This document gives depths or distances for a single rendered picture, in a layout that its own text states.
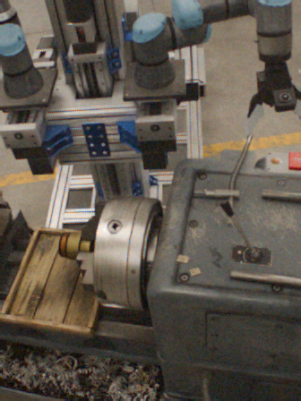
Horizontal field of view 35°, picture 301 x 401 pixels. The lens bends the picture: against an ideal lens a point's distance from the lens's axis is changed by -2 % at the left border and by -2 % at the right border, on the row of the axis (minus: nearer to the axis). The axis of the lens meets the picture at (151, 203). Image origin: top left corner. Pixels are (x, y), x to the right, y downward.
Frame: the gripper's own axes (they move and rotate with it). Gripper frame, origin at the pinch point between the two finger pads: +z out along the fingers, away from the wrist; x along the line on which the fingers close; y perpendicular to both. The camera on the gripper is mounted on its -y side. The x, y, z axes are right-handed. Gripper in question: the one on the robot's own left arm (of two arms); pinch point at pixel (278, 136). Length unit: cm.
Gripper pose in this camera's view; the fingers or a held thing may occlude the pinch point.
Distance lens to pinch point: 118.8
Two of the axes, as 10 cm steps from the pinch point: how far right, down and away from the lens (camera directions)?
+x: -9.9, 1.1, 1.2
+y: 0.3, -6.0, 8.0
